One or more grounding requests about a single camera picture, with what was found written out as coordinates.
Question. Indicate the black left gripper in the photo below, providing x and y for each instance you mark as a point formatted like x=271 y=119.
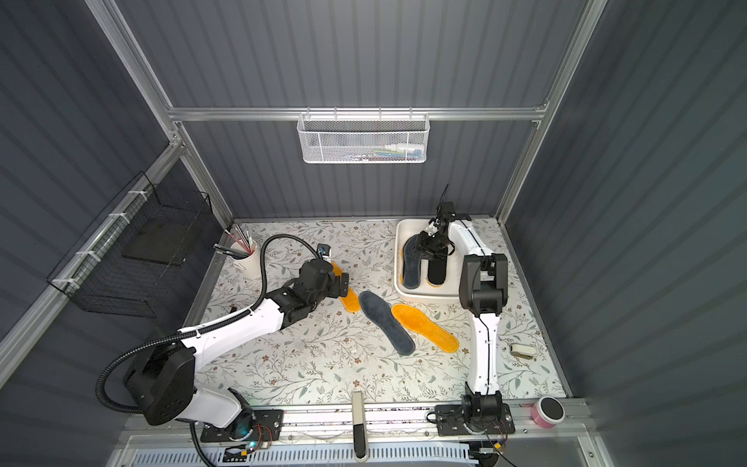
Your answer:
x=339 y=283

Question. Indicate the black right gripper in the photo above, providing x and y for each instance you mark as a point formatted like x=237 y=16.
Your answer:
x=436 y=241

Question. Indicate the black insole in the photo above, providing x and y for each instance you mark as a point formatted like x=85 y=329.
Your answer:
x=437 y=272

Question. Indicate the dark grey insole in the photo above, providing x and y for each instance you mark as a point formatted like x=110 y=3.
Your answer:
x=380 y=313
x=412 y=257

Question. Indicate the yellow fleece insole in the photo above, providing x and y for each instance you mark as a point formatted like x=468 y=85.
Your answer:
x=351 y=300

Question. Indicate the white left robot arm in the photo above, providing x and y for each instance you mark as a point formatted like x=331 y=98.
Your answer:
x=162 y=379

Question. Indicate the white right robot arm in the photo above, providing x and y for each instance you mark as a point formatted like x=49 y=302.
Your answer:
x=483 y=290

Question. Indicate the white plastic storage box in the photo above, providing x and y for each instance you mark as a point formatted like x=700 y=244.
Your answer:
x=448 y=293

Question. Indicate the white pen cup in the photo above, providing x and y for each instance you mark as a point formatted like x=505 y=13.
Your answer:
x=244 y=253

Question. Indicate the yellow insole lower right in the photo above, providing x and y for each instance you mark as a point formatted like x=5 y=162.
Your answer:
x=417 y=321

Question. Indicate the small white object on table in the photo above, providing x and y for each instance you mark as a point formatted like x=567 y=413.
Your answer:
x=523 y=351

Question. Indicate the pink tape roll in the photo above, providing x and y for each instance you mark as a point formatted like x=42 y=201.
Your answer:
x=547 y=412

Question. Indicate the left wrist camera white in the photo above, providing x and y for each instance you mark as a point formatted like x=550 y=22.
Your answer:
x=323 y=251

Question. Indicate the white wire mesh basket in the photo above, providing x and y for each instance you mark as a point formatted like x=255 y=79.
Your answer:
x=357 y=142

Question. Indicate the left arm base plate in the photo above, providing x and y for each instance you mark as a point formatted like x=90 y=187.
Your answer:
x=262 y=423

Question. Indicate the white handle tool front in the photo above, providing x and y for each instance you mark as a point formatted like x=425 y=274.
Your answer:
x=359 y=428

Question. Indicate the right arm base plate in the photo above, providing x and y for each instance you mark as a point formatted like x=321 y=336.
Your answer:
x=451 y=420

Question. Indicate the black wire basket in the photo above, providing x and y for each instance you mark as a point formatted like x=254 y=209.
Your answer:
x=128 y=265

